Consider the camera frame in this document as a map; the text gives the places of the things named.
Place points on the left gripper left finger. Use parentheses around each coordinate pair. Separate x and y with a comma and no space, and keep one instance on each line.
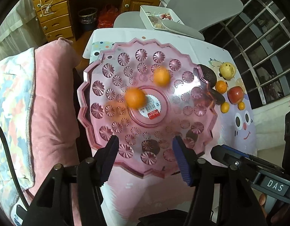
(106,158)

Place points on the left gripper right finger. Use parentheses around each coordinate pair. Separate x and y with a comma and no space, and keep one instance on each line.
(186,159)

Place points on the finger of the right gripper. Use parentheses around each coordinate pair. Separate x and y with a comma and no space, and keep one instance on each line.
(224,156)
(235,151)

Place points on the small mandarin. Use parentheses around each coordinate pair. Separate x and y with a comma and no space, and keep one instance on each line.
(225,107)
(241,106)

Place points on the overripe black banana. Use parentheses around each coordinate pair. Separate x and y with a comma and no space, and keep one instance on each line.
(218,98)

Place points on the red apple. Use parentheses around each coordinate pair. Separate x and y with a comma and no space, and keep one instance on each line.
(235,95)

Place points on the large orange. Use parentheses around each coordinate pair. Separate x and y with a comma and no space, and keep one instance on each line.
(135,98)

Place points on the dark avocado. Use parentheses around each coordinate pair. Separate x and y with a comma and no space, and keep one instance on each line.
(209,75)

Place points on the yellow pear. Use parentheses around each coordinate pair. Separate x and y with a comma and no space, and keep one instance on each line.
(227,70)

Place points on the operator right hand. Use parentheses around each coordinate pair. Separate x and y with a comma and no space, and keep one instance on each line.
(275,211)

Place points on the cartoon monster tablecloth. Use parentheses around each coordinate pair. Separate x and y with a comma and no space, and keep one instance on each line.
(126,197)

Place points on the white floral curtain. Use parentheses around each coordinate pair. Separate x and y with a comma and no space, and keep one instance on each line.
(269,121)

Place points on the pink quilt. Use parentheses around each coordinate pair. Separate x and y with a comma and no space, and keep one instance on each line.
(56,134)

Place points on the pink plastic fruit bowl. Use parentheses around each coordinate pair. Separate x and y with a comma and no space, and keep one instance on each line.
(184,108)

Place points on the metal window grille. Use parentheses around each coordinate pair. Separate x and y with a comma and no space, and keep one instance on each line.
(258,40)

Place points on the pastel patterned blanket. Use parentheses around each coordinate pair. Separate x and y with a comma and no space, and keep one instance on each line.
(16,98)

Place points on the black waste bin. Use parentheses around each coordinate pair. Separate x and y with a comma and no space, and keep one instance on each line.
(87,15)

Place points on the white tray with snacks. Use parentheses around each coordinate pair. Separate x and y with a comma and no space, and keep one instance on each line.
(153,16)

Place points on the grey office chair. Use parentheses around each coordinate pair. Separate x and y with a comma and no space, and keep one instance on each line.
(197,15)

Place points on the lace covered piano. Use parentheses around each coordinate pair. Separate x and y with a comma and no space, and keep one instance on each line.
(20,30)

